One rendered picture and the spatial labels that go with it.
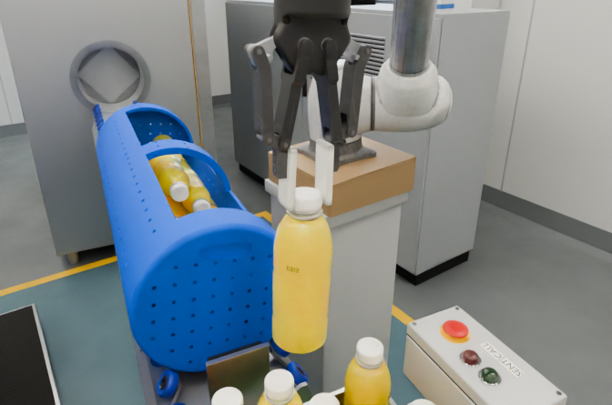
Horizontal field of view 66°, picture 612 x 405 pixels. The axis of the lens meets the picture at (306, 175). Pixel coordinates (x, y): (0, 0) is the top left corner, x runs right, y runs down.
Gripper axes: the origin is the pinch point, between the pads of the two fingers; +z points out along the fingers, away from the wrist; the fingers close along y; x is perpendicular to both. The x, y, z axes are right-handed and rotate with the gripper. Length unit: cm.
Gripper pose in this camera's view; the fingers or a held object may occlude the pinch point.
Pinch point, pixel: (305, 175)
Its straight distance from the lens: 51.5
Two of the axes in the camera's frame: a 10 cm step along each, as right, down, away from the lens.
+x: 4.4, 3.1, -8.4
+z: -0.3, 9.4, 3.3
